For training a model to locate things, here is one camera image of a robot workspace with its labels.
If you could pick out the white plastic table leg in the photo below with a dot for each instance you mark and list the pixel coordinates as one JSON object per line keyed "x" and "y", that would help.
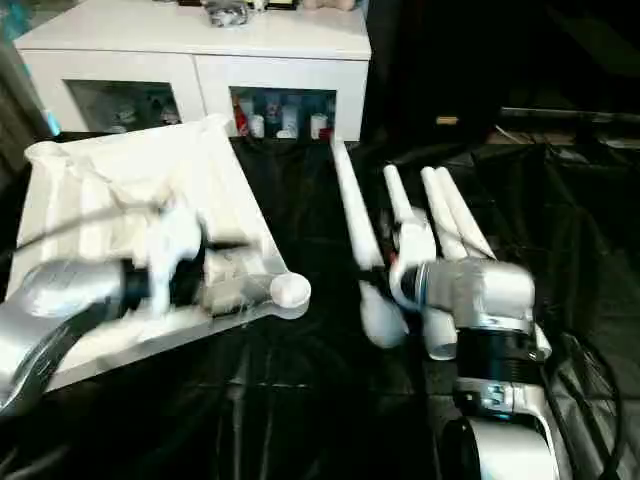
{"x": 468, "y": 220}
{"x": 360, "y": 220}
{"x": 397, "y": 195}
{"x": 445, "y": 215}

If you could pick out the white plastic table top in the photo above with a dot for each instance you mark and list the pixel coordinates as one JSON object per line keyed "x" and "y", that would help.
{"x": 90, "y": 200}

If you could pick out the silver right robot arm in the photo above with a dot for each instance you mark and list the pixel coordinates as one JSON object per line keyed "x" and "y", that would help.
{"x": 490, "y": 290}

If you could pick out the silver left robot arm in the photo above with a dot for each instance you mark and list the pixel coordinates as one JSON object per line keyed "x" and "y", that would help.
{"x": 50, "y": 310}

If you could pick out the small white cup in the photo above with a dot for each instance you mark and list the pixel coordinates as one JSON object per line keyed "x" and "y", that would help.
{"x": 319, "y": 126}
{"x": 257, "y": 127}

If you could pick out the black plastic mat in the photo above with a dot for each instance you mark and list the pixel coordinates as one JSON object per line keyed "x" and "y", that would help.
{"x": 300, "y": 400}

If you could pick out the small yellow tag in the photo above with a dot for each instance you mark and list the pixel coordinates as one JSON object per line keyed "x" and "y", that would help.
{"x": 447, "y": 121}

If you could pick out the white sideboard cabinet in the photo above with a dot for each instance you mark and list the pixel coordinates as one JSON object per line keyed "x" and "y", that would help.
{"x": 200, "y": 40}

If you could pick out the grey toy figure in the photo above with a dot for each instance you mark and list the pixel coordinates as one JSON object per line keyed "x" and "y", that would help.
{"x": 227, "y": 12}

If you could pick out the beige curtain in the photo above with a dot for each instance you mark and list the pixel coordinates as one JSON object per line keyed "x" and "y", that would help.
{"x": 12, "y": 90}

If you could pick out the brown plush toy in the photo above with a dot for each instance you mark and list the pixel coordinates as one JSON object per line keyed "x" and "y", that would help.
{"x": 330, "y": 4}

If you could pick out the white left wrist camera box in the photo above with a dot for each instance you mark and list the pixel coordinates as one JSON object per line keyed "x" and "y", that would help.
{"x": 170, "y": 255}

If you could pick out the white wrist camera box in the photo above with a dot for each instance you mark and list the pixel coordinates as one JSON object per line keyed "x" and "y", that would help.
{"x": 170, "y": 255}
{"x": 415, "y": 250}

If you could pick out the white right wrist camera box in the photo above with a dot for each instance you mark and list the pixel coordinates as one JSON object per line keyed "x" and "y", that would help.
{"x": 415, "y": 250}

